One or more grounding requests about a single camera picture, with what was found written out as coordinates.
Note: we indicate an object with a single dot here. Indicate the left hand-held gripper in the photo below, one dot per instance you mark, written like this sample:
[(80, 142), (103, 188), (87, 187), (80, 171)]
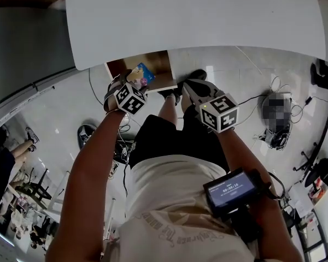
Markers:
[(131, 98)]

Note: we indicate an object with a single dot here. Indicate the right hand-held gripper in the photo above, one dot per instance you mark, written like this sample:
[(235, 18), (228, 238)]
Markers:
[(221, 112)]

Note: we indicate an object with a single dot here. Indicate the small colourful packet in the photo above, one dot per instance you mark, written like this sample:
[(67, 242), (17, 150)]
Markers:
[(146, 72)]

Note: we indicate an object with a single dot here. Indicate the wooden drawer with white front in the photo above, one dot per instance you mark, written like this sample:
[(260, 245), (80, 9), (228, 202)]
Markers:
[(161, 64)]

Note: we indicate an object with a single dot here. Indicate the person's left forearm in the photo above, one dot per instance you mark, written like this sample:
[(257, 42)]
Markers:
[(98, 140)]

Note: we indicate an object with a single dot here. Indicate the person's right forearm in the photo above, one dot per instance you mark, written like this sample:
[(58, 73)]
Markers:
[(235, 149)]

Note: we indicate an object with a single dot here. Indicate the person's legs in black shorts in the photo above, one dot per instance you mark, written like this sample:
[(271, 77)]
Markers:
[(158, 140)]

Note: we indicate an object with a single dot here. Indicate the black round object on floor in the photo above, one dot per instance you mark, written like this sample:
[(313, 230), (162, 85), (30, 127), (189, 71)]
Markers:
[(86, 135)]

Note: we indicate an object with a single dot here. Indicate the white desk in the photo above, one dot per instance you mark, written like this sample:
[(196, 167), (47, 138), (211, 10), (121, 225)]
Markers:
[(194, 18)]

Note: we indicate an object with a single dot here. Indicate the black chest-mounted screen device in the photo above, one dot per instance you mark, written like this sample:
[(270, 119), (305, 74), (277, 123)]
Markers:
[(229, 192)]

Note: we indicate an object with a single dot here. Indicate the person's torso in white shirt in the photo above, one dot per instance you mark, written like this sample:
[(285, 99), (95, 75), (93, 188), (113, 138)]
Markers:
[(180, 214)]

